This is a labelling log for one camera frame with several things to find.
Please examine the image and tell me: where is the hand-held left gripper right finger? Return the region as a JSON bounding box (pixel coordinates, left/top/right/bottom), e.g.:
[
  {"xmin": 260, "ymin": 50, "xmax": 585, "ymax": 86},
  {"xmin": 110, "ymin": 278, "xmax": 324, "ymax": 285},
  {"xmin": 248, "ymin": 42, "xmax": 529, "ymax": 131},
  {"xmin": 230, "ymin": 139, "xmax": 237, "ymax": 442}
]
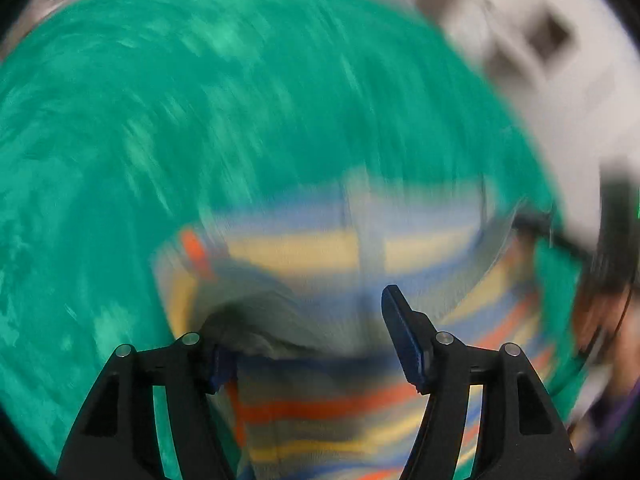
[{"xmin": 381, "ymin": 284, "xmax": 581, "ymax": 480}]

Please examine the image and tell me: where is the striped knit sweater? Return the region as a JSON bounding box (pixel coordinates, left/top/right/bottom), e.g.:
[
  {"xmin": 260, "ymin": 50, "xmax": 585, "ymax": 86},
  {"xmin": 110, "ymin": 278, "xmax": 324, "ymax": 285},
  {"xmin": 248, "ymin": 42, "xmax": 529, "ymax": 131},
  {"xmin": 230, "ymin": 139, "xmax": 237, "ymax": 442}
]
[{"xmin": 152, "ymin": 170, "xmax": 556, "ymax": 480}]

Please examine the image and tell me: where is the green patterned blanket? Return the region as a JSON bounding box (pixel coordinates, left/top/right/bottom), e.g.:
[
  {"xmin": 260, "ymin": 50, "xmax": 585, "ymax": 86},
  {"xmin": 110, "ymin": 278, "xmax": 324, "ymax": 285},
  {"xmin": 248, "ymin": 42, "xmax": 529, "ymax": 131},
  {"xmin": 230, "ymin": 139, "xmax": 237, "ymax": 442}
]
[{"xmin": 0, "ymin": 0, "xmax": 583, "ymax": 476}]

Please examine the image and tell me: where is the white wardrobe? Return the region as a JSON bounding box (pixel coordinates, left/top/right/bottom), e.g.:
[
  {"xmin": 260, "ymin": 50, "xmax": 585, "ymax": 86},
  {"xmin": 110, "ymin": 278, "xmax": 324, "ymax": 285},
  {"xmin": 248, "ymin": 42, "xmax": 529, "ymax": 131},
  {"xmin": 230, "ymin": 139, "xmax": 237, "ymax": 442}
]
[{"xmin": 520, "ymin": 0, "xmax": 636, "ymax": 171}]

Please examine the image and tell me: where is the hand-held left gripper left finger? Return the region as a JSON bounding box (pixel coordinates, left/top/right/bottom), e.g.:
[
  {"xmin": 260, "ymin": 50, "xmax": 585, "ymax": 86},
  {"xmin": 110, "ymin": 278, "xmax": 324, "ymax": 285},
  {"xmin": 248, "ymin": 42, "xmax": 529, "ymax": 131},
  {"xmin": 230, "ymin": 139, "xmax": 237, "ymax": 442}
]
[{"xmin": 55, "ymin": 332, "xmax": 238, "ymax": 480}]

